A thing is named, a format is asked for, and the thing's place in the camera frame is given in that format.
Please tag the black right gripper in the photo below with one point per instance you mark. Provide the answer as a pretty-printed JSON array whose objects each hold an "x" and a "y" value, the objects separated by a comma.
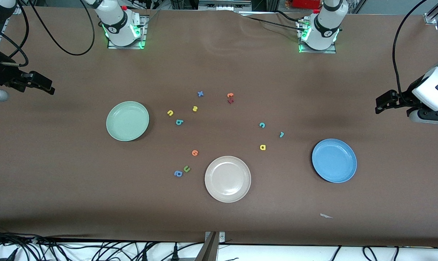
[{"x": 2, "y": 75}]

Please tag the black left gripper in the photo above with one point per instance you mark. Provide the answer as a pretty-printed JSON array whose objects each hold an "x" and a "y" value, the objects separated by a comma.
[{"x": 404, "y": 99}]

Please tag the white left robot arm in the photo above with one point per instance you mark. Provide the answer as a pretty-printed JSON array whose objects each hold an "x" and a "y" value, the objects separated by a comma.
[{"x": 325, "y": 29}]

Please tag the aluminium corner profile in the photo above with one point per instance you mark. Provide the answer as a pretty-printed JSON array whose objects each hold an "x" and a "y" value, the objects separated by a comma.
[
  {"x": 430, "y": 16},
  {"x": 19, "y": 11}
]

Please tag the blue plate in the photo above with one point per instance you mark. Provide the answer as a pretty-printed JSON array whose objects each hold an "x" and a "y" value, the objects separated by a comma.
[{"x": 334, "y": 160}]

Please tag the green plate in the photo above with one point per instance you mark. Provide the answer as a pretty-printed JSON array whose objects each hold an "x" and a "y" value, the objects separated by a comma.
[{"x": 127, "y": 121}]

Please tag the red box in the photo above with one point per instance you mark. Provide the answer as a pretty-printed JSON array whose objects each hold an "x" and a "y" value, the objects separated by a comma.
[{"x": 305, "y": 3}]

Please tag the white paper scrap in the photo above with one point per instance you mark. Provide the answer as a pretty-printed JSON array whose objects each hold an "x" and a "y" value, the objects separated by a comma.
[{"x": 326, "y": 216}]

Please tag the blue letter a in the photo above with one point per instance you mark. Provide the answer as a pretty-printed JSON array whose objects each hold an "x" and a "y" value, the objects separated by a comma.
[{"x": 175, "y": 173}]

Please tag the green letter u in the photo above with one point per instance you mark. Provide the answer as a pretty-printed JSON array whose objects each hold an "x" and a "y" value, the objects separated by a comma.
[{"x": 186, "y": 168}]

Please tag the brown paper table cover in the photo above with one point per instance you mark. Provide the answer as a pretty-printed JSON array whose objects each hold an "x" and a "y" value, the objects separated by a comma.
[{"x": 218, "y": 54}]

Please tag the beige plate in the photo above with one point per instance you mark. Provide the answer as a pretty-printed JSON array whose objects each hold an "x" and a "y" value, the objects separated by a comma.
[{"x": 228, "y": 179}]

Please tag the aluminium side rail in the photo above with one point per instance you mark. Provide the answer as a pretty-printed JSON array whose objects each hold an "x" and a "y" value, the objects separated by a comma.
[{"x": 3, "y": 30}]

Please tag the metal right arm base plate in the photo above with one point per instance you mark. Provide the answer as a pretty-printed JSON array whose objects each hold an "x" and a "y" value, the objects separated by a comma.
[{"x": 143, "y": 36}]

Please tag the metal frame bar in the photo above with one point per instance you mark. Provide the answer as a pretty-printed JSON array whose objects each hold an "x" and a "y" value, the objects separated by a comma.
[{"x": 222, "y": 5}]

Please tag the metal table edge bracket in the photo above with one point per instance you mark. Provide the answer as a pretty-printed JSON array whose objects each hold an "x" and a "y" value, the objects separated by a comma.
[{"x": 209, "y": 250}]

